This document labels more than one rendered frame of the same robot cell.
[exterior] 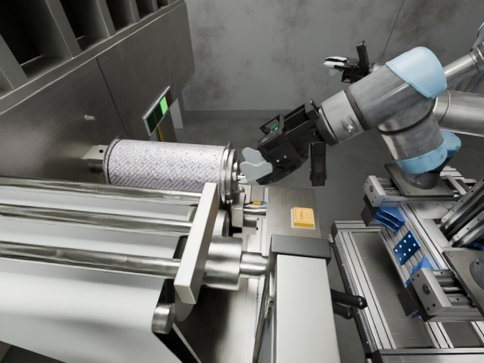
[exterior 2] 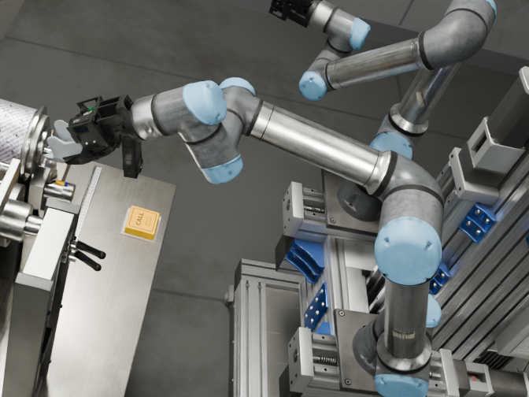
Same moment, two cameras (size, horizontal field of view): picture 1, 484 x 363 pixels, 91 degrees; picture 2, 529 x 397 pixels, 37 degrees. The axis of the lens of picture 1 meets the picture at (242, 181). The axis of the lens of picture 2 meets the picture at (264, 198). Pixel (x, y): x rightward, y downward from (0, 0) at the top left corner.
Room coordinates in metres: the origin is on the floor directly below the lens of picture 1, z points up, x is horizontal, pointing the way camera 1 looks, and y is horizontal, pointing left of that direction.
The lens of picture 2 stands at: (-0.66, -0.07, 2.38)
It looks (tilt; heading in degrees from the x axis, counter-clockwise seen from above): 46 degrees down; 341
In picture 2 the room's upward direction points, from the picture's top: 25 degrees clockwise
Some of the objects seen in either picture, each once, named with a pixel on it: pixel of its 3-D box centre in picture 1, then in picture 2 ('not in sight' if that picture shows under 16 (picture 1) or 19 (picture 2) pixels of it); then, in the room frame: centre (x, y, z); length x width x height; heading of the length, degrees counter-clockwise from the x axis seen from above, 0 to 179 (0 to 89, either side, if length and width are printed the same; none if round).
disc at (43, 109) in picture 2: (228, 174); (34, 143); (0.40, 0.03, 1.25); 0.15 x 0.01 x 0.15; 174
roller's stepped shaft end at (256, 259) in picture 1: (264, 266); (46, 228); (0.14, -0.03, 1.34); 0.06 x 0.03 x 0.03; 84
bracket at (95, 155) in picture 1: (99, 153); not in sight; (0.43, 0.32, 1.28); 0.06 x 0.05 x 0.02; 84
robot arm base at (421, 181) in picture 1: (423, 170); (368, 190); (0.83, -0.85, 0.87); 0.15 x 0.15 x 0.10
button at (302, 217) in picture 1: (302, 217); (142, 222); (0.53, -0.22, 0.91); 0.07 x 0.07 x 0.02; 84
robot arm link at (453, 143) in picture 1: (437, 149); (385, 161); (0.84, -0.86, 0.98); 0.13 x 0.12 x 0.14; 155
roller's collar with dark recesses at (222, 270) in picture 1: (217, 261); (8, 218); (0.14, 0.03, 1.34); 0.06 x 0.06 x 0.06; 84
